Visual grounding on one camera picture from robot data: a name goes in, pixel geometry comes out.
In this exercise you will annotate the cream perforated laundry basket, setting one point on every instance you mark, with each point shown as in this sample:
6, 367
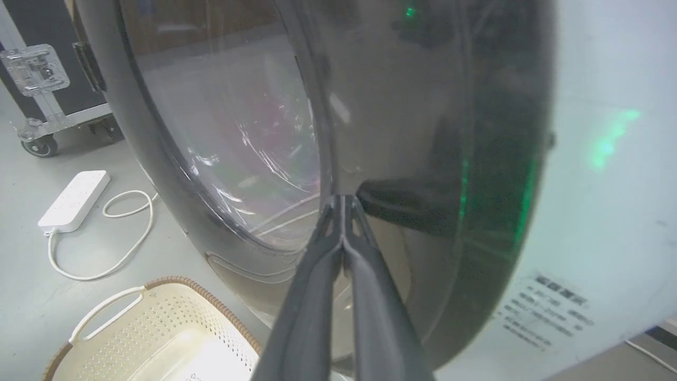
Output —
158, 338

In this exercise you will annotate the black flight case on wheels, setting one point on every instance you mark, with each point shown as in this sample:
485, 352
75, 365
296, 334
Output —
47, 69

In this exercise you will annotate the white power strip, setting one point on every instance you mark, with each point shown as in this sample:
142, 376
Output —
74, 201

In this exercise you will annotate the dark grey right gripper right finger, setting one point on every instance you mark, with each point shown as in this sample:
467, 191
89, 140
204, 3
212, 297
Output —
381, 323

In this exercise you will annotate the white washing machine body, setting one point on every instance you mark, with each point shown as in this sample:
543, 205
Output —
592, 201

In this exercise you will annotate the dark glass washing machine door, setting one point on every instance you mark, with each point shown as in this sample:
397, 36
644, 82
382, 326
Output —
402, 121

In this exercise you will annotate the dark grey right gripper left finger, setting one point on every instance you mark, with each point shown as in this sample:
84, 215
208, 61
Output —
307, 317

